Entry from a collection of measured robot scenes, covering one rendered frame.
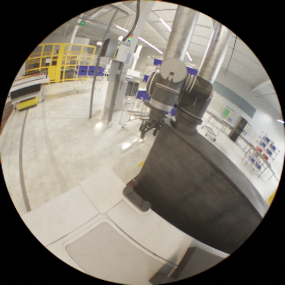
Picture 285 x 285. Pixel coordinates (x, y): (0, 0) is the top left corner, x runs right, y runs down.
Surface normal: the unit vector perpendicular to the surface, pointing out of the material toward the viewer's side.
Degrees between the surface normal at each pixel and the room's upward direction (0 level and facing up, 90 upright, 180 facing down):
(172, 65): 90
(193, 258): 0
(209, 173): 90
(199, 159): 90
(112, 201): 0
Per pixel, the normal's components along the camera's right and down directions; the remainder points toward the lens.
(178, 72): -0.33, 0.48
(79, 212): 0.29, -0.76
